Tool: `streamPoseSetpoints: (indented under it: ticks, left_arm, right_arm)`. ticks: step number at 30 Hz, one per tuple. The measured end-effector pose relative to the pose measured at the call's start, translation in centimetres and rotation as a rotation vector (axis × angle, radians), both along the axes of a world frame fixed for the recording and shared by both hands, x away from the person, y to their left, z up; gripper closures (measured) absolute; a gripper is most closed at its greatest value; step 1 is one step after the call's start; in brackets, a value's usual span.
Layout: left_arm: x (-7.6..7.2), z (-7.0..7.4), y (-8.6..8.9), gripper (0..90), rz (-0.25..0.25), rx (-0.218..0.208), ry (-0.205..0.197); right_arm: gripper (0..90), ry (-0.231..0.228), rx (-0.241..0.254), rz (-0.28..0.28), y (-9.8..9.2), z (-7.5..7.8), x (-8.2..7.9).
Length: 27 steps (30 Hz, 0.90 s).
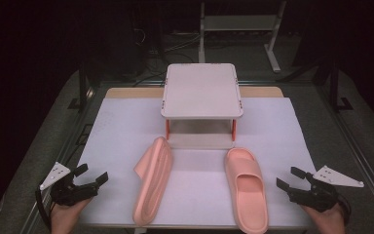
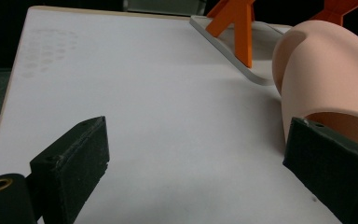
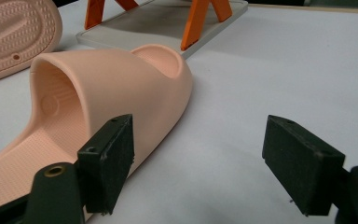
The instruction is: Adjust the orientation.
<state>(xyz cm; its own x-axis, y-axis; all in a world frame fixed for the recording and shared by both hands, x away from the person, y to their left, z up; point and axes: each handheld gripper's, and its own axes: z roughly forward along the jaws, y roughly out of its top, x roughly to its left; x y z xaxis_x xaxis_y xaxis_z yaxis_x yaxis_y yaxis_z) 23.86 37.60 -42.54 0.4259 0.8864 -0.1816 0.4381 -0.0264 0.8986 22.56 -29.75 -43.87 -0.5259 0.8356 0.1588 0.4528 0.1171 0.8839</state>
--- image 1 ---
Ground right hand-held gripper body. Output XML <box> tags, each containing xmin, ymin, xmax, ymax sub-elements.
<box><xmin>288</xmin><ymin>165</ymin><xmax>365</xmax><ymax>214</ymax></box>

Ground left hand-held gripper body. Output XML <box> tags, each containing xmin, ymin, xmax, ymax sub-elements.
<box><xmin>39</xmin><ymin>161</ymin><xmax>99</xmax><ymax>207</ymax></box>

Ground pink slipper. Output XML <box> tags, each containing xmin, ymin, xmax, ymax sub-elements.
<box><xmin>132</xmin><ymin>136</ymin><xmax>174</xmax><ymax>228</ymax></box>
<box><xmin>224</xmin><ymin>147</ymin><xmax>270</xmax><ymax>234</ymax></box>

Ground white shoe rack red posts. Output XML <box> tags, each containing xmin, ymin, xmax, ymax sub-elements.
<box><xmin>160</xmin><ymin>62</ymin><xmax>244</xmax><ymax>151</ymax></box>

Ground person's left hand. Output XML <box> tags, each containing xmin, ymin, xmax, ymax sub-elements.
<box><xmin>50</xmin><ymin>198</ymin><xmax>92</xmax><ymax>234</ymax></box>

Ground person's right hand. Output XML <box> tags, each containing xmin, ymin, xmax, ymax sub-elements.
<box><xmin>301</xmin><ymin>202</ymin><xmax>347</xmax><ymax>234</ymax></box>

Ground white table mat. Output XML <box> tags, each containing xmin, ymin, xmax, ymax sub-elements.
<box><xmin>77</xmin><ymin>97</ymin><xmax>318</xmax><ymax>229</ymax></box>

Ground black metal stand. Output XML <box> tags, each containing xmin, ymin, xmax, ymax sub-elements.
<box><xmin>318</xmin><ymin>62</ymin><xmax>355</xmax><ymax>114</ymax></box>
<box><xmin>67</xmin><ymin>60</ymin><xmax>95</xmax><ymax>113</ymax></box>

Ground white metal stand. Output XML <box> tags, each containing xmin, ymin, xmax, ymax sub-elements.
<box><xmin>198</xmin><ymin>0</ymin><xmax>287</xmax><ymax>73</ymax></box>

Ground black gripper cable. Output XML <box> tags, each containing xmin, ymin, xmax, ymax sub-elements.
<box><xmin>34</xmin><ymin>186</ymin><xmax>53</xmax><ymax>232</ymax></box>

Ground black floor cables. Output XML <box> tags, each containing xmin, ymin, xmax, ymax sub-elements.
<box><xmin>131</xmin><ymin>27</ymin><xmax>203</xmax><ymax>88</ymax></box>

